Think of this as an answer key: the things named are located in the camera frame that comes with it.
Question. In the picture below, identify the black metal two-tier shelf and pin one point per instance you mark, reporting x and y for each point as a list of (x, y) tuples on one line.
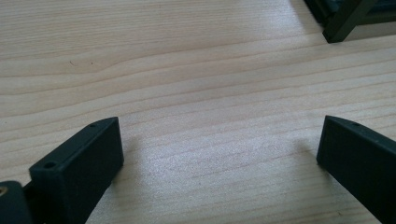
[(345, 17)]

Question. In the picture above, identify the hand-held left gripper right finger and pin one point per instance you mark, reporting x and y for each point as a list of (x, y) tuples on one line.
[(361, 158)]

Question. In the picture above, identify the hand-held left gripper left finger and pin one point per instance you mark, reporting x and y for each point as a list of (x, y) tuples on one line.
[(77, 168)]

